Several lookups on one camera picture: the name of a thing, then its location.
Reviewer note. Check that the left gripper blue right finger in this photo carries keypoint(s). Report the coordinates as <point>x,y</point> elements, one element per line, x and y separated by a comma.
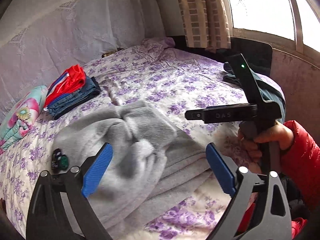
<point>224,169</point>

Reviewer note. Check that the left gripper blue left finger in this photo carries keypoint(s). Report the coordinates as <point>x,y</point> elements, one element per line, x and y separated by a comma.
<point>94,168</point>

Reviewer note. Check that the grey fleece pants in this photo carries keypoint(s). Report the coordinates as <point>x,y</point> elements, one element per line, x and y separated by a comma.
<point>155,165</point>

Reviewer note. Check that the person's right hand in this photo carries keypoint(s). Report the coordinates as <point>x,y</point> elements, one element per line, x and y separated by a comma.
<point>279,133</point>

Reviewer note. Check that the dark teal clothes pile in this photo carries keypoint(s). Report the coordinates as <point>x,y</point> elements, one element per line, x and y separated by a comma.
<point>269,89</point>

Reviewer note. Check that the dark navy folded pants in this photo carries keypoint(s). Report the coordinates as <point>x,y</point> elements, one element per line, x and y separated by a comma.
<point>82,99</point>

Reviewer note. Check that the colourful floral folded blanket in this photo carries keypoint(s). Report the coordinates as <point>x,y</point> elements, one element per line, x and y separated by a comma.
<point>21,118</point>

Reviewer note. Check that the red folded garment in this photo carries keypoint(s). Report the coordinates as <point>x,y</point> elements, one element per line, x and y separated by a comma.
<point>68,82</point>

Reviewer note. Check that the purple floral bed sheet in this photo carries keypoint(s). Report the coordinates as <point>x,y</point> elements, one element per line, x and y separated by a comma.
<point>171,80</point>

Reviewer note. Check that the beige checked curtain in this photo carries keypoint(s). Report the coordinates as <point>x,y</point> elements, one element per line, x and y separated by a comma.
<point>205,24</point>

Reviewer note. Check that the white lace headboard cover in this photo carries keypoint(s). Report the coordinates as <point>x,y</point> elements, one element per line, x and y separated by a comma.
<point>42,38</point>

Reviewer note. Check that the window with white frame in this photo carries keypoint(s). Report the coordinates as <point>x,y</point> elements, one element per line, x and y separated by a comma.
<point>288,25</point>

